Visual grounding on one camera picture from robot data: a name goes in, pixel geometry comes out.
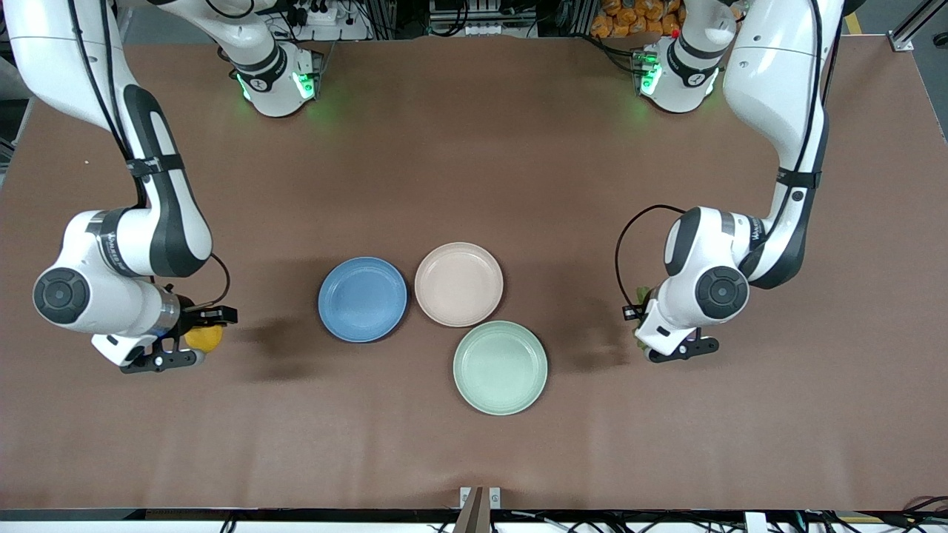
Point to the mint green round plate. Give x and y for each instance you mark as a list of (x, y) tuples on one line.
[(500, 368)]

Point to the blue round plate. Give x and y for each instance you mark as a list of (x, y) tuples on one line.
[(362, 300)]

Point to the black table edge rail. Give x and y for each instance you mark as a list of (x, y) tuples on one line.
[(222, 514)]

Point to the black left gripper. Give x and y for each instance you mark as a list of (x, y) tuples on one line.
[(632, 312)]

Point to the beige round plate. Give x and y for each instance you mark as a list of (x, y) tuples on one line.
[(458, 284)]

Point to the green lettuce leaf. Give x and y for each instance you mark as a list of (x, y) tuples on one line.
[(640, 339)]

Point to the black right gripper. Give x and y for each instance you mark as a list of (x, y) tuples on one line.
[(194, 317)]

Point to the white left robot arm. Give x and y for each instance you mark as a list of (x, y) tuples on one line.
[(711, 244)]

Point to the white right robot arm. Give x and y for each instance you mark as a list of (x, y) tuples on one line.
[(104, 296)]

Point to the yellow lemon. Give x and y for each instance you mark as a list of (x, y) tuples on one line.
[(206, 339)]

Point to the brown table cover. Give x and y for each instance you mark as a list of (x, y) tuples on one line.
[(474, 170)]

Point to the metal table edge bracket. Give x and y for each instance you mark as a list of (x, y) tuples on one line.
[(480, 507)]

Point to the bag of orange snacks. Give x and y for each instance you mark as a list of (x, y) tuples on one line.
[(629, 18)]

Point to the white power strip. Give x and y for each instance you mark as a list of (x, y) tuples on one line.
[(320, 15)]

